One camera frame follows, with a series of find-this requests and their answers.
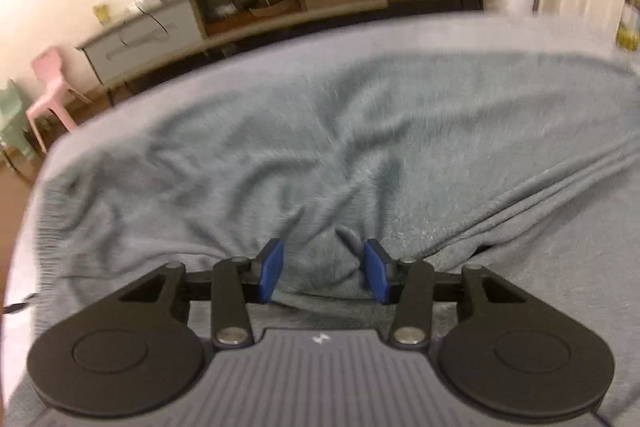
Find green plastic chair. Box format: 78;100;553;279
0;79;39;164

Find black power cable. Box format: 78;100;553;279
119;6;167;48

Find glass tea bottle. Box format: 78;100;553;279
615;0;640;54

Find grey sweatshirt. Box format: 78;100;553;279
30;49;640;343

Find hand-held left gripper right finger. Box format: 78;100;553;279
362;238;526;350

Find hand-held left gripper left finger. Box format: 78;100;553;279
117;238;286;350

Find pink plastic chair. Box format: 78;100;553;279
26;47;94;152

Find brown shelf tray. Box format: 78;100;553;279
247;0;296;19

